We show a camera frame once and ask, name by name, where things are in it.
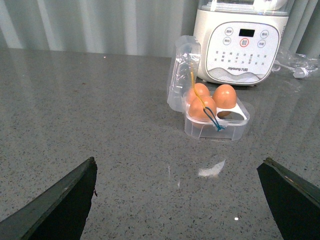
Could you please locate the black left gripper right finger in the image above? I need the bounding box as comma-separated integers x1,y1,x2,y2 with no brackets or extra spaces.
257,157,320,240

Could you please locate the brown egg back left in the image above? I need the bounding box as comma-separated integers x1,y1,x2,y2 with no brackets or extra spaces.
186,83,210,105

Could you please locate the brown egg front left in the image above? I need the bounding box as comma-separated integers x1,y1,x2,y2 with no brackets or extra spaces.
188,95,217,121

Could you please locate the clear plastic egg box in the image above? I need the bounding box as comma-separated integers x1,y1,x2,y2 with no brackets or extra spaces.
167,35,250,141

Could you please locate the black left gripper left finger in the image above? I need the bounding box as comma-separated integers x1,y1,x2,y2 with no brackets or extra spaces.
0,157,98,240

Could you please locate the brown egg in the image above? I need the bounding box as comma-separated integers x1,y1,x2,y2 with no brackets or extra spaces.
186,83,210,105
212,84,237,109
188,95,217,121

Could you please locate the white Joyoung blender appliance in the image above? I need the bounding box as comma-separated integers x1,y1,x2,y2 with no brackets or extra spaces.
193,0,294,86

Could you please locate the brown egg back right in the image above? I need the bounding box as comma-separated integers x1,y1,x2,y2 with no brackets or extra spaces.
212,84,237,109

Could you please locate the yellow rubber band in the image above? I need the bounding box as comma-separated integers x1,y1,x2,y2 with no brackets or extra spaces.
190,71,207,110

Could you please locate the blue rubber band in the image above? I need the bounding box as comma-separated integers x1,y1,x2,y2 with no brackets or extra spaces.
203,106,225,132

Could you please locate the clear plastic bag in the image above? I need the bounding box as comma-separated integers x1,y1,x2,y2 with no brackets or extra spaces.
271,47,320,79

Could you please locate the white power cable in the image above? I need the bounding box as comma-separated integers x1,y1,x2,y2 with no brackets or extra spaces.
272,61,309,79

